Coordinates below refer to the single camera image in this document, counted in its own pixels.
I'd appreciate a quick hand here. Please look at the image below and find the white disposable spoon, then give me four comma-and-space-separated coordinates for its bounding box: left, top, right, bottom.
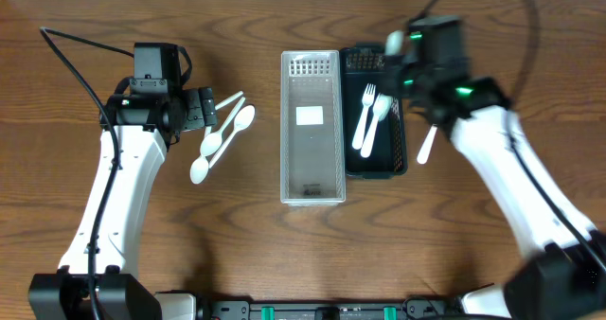
189, 155, 209, 185
209, 105, 256, 169
200, 97, 245, 156
205, 91, 244, 137

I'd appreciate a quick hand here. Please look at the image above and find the white plastic fork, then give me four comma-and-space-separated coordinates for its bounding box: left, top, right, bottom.
360, 94, 392, 158
351, 83, 376, 150

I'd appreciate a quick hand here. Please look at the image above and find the mint green plastic fork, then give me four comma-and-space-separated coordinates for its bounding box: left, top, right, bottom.
417, 125, 437, 165

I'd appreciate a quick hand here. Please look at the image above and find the white plastic toddler spoon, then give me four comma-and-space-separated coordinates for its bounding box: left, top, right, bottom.
384, 30, 405, 56

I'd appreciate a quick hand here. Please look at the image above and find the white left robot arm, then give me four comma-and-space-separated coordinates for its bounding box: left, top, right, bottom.
59, 124, 170, 276

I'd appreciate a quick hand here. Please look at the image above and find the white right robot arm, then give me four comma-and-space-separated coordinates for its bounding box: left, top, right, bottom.
383, 16, 605, 259

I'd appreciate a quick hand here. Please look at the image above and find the dark green plastic basket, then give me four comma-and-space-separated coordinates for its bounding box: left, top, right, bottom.
339, 43, 408, 179

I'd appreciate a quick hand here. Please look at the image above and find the white label sticker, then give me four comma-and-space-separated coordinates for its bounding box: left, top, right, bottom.
295, 106, 324, 126

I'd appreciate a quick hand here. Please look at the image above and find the clear plastic basket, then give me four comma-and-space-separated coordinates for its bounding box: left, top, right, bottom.
280, 50, 346, 206

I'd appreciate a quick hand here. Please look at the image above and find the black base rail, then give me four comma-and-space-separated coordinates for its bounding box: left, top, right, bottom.
155, 291, 512, 320

